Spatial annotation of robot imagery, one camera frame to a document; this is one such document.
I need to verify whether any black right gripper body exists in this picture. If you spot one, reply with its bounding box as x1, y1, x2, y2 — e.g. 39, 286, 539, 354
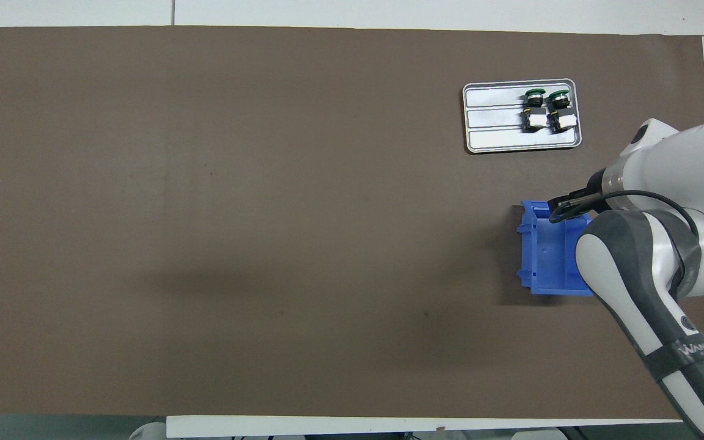
563, 170, 607, 211

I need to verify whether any blue plastic storage bin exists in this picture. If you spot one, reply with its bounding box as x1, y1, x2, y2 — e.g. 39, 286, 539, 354
516, 200, 594, 297

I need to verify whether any silver metal tray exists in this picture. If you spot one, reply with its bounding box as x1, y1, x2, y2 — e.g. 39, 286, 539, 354
463, 78, 582, 154

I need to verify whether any brown table mat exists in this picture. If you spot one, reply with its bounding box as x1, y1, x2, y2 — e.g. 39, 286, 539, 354
0, 26, 704, 421

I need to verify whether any white rounded object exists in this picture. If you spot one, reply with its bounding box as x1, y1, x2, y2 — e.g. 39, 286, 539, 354
129, 419, 167, 440

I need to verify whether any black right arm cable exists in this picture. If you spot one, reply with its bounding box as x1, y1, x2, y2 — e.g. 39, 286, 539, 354
549, 189, 702, 245

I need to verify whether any green push button switch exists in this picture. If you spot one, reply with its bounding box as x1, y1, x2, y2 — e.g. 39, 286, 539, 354
521, 88, 548, 133
546, 89, 577, 134

